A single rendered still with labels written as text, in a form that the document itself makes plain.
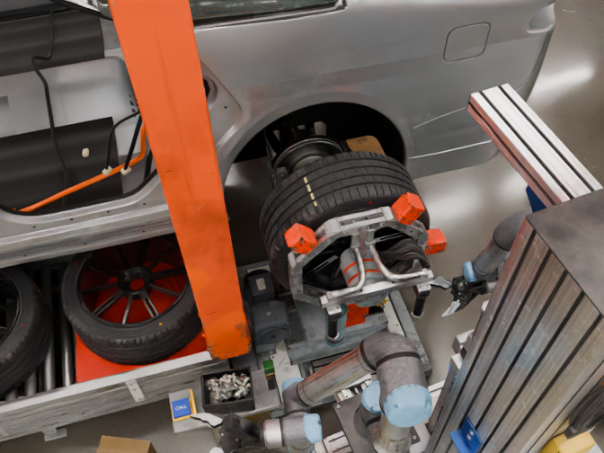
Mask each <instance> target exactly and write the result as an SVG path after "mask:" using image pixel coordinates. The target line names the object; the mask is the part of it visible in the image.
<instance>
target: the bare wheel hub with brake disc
mask: <svg viewBox="0 0 604 453"><path fill-rule="evenodd" d="M341 153H343V151H342V149H341V147H340V146H339V145H338V144H337V143H335V142H334V141H332V140H330V139H327V138H309V139H305V140H302V141H299V142H297V143H296V144H294V145H292V146H290V147H288V148H287V149H286V150H284V151H283V152H282V153H281V154H280V156H279V157H278V159H277V160H276V162H275V165H274V168H273V172H274V171H275V170H276V168H280V167H284V166H286V169H287V172H288V176H290V175H291V174H293V173H294V172H296V171H297V170H298V169H300V168H302V167H305V165H307V164H312V163H313V162H314V161H316V160H320V159H321V158H326V157H327V156H329V155H336V154H341Z"/></svg>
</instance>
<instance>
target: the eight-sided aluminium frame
mask: <svg viewBox="0 0 604 453"><path fill-rule="evenodd" d="M363 220H366V221H363ZM360 221H362V222H360ZM356 222H358V223H356ZM353 223H354V224H353ZM381 227H392V228H394V229H396V230H398V231H400V232H402V233H405V234H407V235H409V236H410V237H411V239H413V240H414V242H416V243H417V244H418V245H419V246H421V247H422V249H423V251H424V252H425V247H426V244H427V240H429V239H428V236H429V235H428V233H427V231H426V229H425V227H424V225H423V223H422V222H420V221H419V220H415V221H414V222H413V223H412V224H411V225H406V224H403V223H399V219H398V217H397V215H396V213H395V211H394V209H393V208H390V207H388V206H387V207H380V208H379V209H372V210H368V211H364V212H360V213H356V214H351V215H348V216H344V217H339V218H338V217H336V218H332V219H329V220H328V221H326V222H324V223H323V225H322V226H320V227H319V228H318V229H317V230H316V231H315V232H314V233H315V238H316V240H317V242H318V246H316V247H315V248H314V249H313V250H312V251H310V252H309V253H308V254H307V255H304V254H302V253H298V252H295V251H291V253H289V254H288V261H289V286H290V290H291V293H292V296H293V298H294V299H297V300H301V301H304V302H307V303H311V304H314V305H318V306H320V303H319V298H320V297H321V296H322V294H324V293H326V292H330V291H328V290H325V289H320V288H317V287H314V286H310V285H307V284H305V283H303V277H302V268H303V266H305V265H306V264H307V263H308V262H310V261H311V260H312V259H313V258H314V257H316V256H317V255H318V254H319V253H320V252H322V251H323V249H325V248H326V247H327V246H328V245H329V244H331V243H332V242H333V241H334V240H336V239H338V238H340V237H343V236H347V235H352V234H356V233H361V232H365V231H368V230H371V229H377V228H381ZM420 268H421V264H420V262H419V260H417V259H411V260H409V261H400V262H398V263H397V264H396V265H394V266H393V267H392V268H390V269H389V270H390V271H391V272H393V273H395V274H404V273H408V272H412V271H418V269H420Z"/></svg>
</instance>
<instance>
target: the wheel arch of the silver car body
mask: <svg viewBox="0 0 604 453"><path fill-rule="evenodd" d="M287 114H291V116H292V122H293V123H292V126H291V127H296V126H301V125H306V124H310V123H315V122H319V121H322V122H323V123H324V124H326V125H328V126H329V137H332V138H335V139H337V140H338V141H343V140H347V139H352V138H359V137H364V136H373V137H375V138H376V139H377V140H378V142H379V144H380V145H381V147H382V149H383V151H384V153H385V155H388V156H390V157H392V158H394V159H395V160H396V161H398V162H399V163H400V164H402V165H403V166H404V167H405V169H407V164H408V149H407V144H406V141H405V138H404V134H403V132H402V130H401V129H400V128H399V126H398V125H397V124H396V123H395V121H394V120H393V119H392V118H390V117H389V116H388V115H387V114H385V113H384V112H382V111H381V110H379V109H377V108H375V107H373V106H370V105H367V104H365V103H361V102H351V101H329V102H318V103H313V104H309V105H307V106H303V107H300V108H298V109H295V110H293V111H290V112H287V113H285V114H283V115H281V116H279V117H278V118H277V119H275V120H273V121H271V122H270V123H268V124H267V125H265V126H264V127H263V128H261V129H260V130H258V131H257V132H256V133H255V134H254V135H253V136H252V137H251V138H249V139H248V141H247V142H246V143H245V144H244V145H243V146H242V147H241V149H240V150H239V151H238V153H237V154H236V155H235V158H234V159H233V161H232V163H231V164H230V166H229V167H228V170H227V172H226V176H225V180H224V183H223V187H222V190H223V195H224V191H225V185H226V180H227V175H228V173H229V170H230V168H231V166H232V164H234V163H239V162H243V161H248V160H253V159H256V158H261V157H265V156H267V152H266V143H265V140H264V136H263V132H262V129H264V128H265V133H266V137H268V136H269V135H270V134H271V133H272V132H273V131H274V130H279V129H280V123H279V118H281V117H282V116H285V115H287ZM224 201H225V205H226V214H227V220H228V221H229V220H230V216H229V213H228V209H227V203H226V199H225V196H224Z"/></svg>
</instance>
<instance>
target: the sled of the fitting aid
mask: <svg viewBox="0 0 604 453"><path fill-rule="evenodd" d="M278 295H279V299H280V300H281V301H284V303H285V304H286V305H287V309H288V312H289V316H290V323H291V329H290V330H291V334H290V337H289V339H288V338H286V339H283V340H284V343H285V346H286V350H287V353H288V356H289V362H290V365H291V366H292V365H296V364H299V363H303V362H307V361H310V360H316V359H320V358H323V357H327V356H330V355H334V354H337V353H341V352H345V351H350V350H354V349H356V348H358V347H359V345H360V342H361V341H362V340H363V339H365V338H367V337H368V336H370V335H372V334H374V333H382V332H390V330H389V327H388V326H387V327H383V328H379V329H376V330H372V331H368V332H365V333H358V334H355V335H352V336H348V337H345V340H344V342H343V344H342V345H340V346H338V347H331V346H329V345H327V344H326V343H325V342H324V343H320V344H317V345H313V346H309V347H308V346H307V343H306V337H305V335H304V332H303V328H302V325H301V323H300V320H299V316H298V311H297V309H296V305H295V302H294V299H293V297H292V293H291V291H288V292H284V293H280V294H278Z"/></svg>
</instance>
